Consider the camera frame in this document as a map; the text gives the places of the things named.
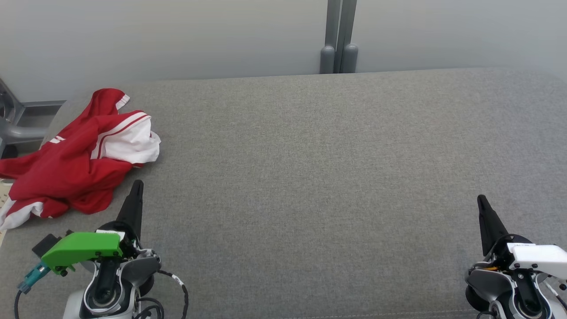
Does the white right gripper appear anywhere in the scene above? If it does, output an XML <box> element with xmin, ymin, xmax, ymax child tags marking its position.
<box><xmin>477</xmin><ymin>195</ymin><xmax>567</xmax><ymax>280</ymax></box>

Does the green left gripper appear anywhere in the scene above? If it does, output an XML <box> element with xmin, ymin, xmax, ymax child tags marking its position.
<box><xmin>41</xmin><ymin>179</ymin><xmax>144</xmax><ymax>274</ymax></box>

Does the red Bulls 23 jersey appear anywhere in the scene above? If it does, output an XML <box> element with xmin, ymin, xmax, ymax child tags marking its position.
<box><xmin>9</xmin><ymin>110</ymin><xmax>162</xmax><ymax>215</ymax></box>

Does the red shorts white trim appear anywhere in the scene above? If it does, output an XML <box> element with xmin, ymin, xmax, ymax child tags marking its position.
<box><xmin>0</xmin><ymin>88</ymin><xmax>131</xmax><ymax>231</ymax></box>

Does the grey fabric sofa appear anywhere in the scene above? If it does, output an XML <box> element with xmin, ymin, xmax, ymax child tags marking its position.
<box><xmin>0</xmin><ymin>67</ymin><xmax>567</xmax><ymax>319</ymax></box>

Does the thin black cable white tag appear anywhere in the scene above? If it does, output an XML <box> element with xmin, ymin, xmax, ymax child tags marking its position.
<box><xmin>133</xmin><ymin>269</ymin><xmax>190</xmax><ymax>319</ymax></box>

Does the left cable with teal plug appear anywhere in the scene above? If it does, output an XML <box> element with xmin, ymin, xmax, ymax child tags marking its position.
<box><xmin>13</xmin><ymin>261</ymin><xmax>50</xmax><ymax>319</ymax></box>

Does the grey metal frame leg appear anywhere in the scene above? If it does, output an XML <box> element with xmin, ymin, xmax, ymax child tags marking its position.
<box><xmin>0</xmin><ymin>79</ymin><xmax>67</xmax><ymax>148</ymax></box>

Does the grey cylindrical post foot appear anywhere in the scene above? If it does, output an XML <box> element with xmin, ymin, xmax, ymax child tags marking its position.
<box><xmin>320</xmin><ymin>45</ymin><xmax>336</xmax><ymax>74</ymax></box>
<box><xmin>340</xmin><ymin>43</ymin><xmax>359</xmax><ymax>74</ymax></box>

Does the grey vertical partition post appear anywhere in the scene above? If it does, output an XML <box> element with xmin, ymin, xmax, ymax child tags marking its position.
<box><xmin>326</xmin><ymin>0</ymin><xmax>357</xmax><ymax>74</ymax></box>

